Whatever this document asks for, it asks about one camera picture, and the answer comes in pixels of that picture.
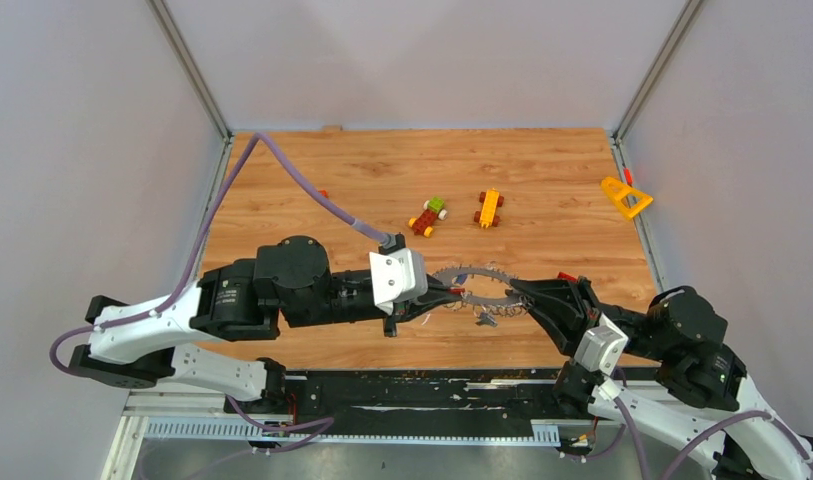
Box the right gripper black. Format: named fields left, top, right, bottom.
left=501, top=274, right=667, bottom=361

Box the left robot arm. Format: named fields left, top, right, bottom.
left=62, top=236, right=460, bottom=413

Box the red window brick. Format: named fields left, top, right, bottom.
left=557, top=272, right=579, bottom=284

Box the key with black fob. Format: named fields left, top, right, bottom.
left=475, top=312, right=498, bottom=328

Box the red yellow toy brick car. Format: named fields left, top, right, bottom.
left=408, top=196, right=448, bottom=238

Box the yellow brown toy brick car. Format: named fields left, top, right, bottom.
left=473, top=188, right=505, bottom=229

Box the yellow triangular brick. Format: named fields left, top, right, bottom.
left=600, top=177, right=654, bottom=221

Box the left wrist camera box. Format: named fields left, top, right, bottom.
left=369, top=248, right=428, bottom=315

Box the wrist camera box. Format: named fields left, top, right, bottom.
left=573, top=313, right=629, bottom=377
left=369, top=248, right=428, bottom=315

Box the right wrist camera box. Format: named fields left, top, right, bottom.
left=573, top=313, right=629, bottom=377

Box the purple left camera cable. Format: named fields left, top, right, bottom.
left=48, top=132, right=407, bottom=458

